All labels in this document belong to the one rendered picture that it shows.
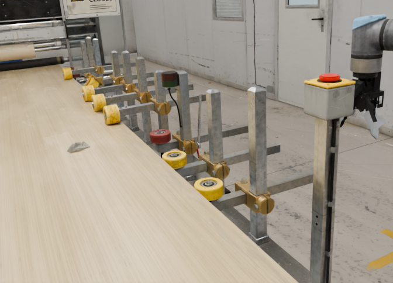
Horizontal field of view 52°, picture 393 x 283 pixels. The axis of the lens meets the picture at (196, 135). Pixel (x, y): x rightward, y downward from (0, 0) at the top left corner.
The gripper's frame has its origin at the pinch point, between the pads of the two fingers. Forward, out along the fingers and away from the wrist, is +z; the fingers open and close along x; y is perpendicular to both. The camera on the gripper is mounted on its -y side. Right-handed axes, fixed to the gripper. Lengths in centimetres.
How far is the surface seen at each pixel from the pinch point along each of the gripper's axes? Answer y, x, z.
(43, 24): -59, 280, -32
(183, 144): -42, 44, 8
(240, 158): -29.4, 23.8, 9.7
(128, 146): -64, 44, 4
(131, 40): 209, 902, 48
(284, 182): -29.7, -1.1, 8.9
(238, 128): -14, 49, 8
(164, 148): -48, 49, 9
